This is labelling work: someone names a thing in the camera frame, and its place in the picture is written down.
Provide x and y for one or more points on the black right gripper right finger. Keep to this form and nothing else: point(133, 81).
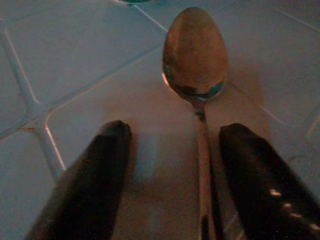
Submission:
point(265, 190)

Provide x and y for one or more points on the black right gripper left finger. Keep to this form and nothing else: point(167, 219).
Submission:
point(87, 190)

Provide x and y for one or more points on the silver metal spoon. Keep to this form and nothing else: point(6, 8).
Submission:
point(195, 57)

